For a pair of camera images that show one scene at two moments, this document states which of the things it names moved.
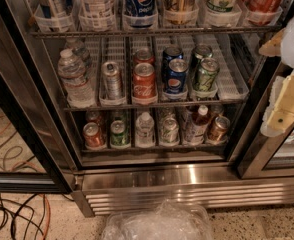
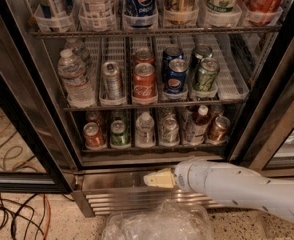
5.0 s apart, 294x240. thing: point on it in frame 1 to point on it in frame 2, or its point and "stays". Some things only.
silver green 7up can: (170, 132) stays
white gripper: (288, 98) to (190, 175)
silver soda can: (113, 80) stays
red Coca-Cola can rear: (143, 55) stays
